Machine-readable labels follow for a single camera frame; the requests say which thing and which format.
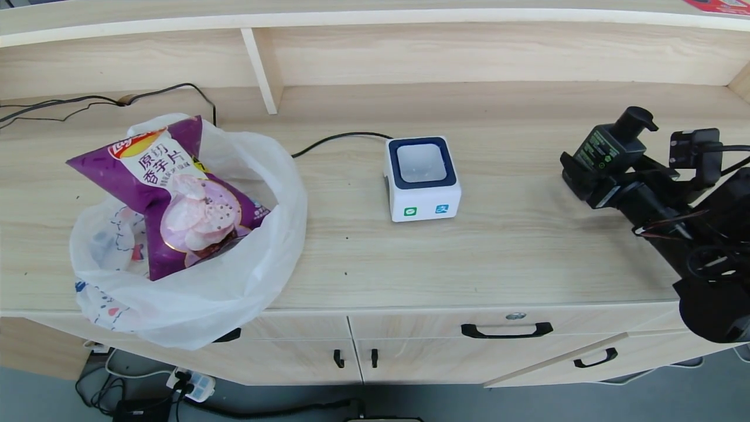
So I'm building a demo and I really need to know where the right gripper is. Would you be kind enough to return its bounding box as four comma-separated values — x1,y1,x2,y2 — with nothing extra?
560,151,698,240

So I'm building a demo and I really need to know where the white barcode scanner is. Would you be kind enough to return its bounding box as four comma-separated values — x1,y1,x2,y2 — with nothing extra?
384,137,462,223

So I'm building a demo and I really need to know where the white plastic shopping bag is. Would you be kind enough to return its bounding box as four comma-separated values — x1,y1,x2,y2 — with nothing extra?
69,113,308,351

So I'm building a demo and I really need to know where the purple chips bag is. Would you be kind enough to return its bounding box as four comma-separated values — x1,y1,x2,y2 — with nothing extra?
66,115,272,282

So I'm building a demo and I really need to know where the light wooden counter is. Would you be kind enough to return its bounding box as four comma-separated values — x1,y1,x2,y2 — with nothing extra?
0,0,750,389

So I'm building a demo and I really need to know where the red printed pack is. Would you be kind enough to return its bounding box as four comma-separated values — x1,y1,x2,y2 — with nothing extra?
683,0,750,16

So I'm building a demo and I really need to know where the white power strip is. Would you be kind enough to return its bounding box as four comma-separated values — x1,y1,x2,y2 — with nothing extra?
166,367,216,403

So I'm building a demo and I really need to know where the black power adapter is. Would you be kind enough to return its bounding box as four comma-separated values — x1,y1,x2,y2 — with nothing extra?
112,397,172,422

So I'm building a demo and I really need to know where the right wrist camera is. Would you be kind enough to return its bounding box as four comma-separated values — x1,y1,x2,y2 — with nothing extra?
669,128,723,189

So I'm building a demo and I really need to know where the wooden drawer with black handle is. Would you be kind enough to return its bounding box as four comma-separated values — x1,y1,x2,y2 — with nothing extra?
349,303,683,341

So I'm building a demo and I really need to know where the black scanner cable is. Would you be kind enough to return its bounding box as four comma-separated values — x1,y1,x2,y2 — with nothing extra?
291,132,393,159

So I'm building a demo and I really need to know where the white cable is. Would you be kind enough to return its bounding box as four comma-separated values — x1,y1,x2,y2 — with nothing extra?
104,348,179,382

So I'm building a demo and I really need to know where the thin black cable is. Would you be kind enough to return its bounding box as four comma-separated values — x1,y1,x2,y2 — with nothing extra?
0,95,127,131

